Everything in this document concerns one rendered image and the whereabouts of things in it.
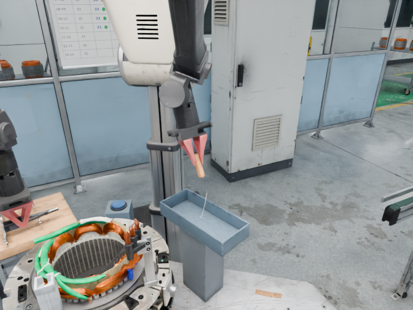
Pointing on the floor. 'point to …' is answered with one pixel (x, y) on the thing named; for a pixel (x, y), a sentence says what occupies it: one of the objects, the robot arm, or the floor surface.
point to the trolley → (400, 75)
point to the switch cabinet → (257, 83)
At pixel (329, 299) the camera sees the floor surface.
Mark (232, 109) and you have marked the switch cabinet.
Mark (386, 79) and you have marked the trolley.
